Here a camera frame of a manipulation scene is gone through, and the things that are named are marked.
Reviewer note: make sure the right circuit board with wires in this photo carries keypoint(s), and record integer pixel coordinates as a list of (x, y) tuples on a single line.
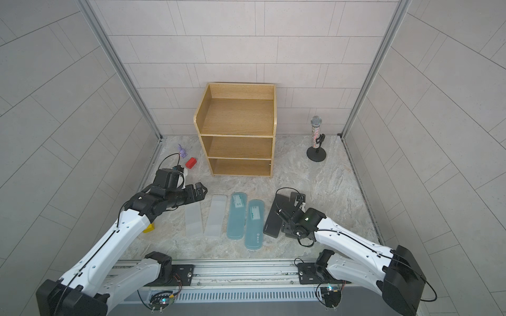
[(328, 296)]

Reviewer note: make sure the red block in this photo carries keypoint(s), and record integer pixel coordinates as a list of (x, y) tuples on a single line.
[(191, 163)]

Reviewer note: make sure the wooden three-tier shelf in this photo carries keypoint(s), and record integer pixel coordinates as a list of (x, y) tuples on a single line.
[(236, 124)]

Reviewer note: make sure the teal pencil case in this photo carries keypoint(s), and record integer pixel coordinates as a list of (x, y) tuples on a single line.
[(254, 225), (237, 216)]

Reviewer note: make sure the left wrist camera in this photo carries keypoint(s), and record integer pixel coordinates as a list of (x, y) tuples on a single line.
[(170, 179)]

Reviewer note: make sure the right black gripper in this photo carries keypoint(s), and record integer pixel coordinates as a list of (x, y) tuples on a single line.
[(287, 231)]

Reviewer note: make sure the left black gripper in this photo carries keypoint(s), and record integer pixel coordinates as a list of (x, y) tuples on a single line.
[(192, 196)]

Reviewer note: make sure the frosted white pencil case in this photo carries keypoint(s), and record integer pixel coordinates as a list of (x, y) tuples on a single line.
[(216, 216), (193, 220)]

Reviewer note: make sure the aluminium mounting rail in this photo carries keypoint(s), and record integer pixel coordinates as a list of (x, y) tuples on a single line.
[(261, 273)]

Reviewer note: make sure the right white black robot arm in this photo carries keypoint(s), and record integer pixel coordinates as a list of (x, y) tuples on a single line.
[(394, 274)]

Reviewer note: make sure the left frosted white pencil case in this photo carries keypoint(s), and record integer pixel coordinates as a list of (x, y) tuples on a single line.
[(193, 220)]

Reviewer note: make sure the yellow block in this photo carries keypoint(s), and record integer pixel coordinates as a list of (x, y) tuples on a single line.
[(149, 228)]

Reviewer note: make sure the candy tube on black stand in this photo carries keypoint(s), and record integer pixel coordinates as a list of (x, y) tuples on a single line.
[(316, 153)]

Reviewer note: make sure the black pencil case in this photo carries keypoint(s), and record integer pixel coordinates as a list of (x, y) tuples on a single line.
[(274, 223), (286, 206)]

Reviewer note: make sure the left circuit board with wires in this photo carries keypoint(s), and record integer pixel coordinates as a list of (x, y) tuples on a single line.
[(161, 300)]

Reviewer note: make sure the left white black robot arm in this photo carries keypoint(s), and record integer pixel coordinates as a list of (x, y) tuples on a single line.
[(83, 290)]

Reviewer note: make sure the right frosted white pencil case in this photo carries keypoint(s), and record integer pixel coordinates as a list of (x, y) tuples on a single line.
[(216, 216)]

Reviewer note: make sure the circuit board with wires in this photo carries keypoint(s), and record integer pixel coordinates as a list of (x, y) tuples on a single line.
[(328, 296), (161, 300)]

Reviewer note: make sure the purple toy figure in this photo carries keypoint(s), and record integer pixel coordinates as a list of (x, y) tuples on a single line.
[(182, 151)]

